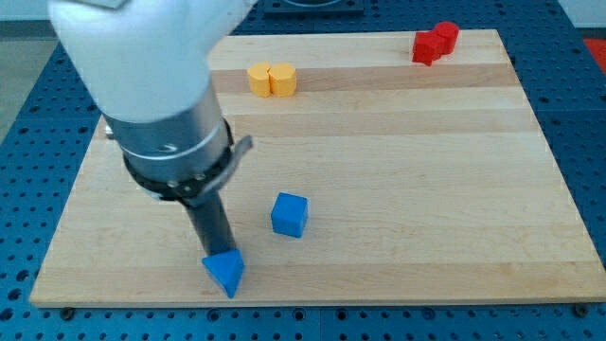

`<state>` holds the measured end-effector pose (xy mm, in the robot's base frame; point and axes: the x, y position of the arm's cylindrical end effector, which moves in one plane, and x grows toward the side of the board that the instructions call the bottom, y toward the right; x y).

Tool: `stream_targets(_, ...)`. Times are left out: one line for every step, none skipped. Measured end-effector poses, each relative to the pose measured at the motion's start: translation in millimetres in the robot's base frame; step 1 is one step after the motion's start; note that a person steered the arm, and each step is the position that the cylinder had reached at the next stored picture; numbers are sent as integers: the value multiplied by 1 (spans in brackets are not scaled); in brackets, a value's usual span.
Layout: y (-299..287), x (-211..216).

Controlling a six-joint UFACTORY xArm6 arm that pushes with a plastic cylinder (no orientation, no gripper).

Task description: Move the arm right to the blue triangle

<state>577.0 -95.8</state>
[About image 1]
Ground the blue cube block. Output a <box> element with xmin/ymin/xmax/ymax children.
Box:
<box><xmin>271</xmin><ymin>192</ymin><xmax>309</xmax><ymax>238</ymax></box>

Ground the red angular block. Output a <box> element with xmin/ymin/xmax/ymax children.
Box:
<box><xmin>412</xmin><ymin>31</ymin><xmax>446</xmax><ymax>66</ymax></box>

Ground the red cylinder block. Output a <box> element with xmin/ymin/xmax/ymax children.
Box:
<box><xmin>434</xmin><ymin>21</ymin><xmax>459</xmax><ymax>55</ymax></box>

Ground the blue triangular block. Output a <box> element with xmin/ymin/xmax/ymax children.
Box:
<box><xmin>202</xmin><ymin>249</ymin><xmax>244</xmax><ymax>298</ymax></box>

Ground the wooden board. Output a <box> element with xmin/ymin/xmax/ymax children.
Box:
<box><xmin>29</xmin><ymin>29</ymin><xmax>605</xmax><ymax>308</ymax></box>

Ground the yellow hexagonal block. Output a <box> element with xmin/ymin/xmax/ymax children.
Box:
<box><xmin>268</xmin><ymin>63</ymin><xmax>297</xmax><ymax>97</ymax></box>

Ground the yellow half-round block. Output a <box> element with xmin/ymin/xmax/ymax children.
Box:
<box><xmin>247</xmin><ymin>62</ymin><xmax>272</xmax><ymax>98</ymax></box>

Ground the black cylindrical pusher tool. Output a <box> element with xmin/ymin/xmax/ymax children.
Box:
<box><xmin>184</xmin><ymin>191</ymin><xmax>237</xmax><ymax>256</ymax></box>

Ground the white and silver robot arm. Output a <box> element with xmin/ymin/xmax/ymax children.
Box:
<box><xmin>47</xmin><ymin>0</ymin><xmax>255</xmax><ymax>205</ymax></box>

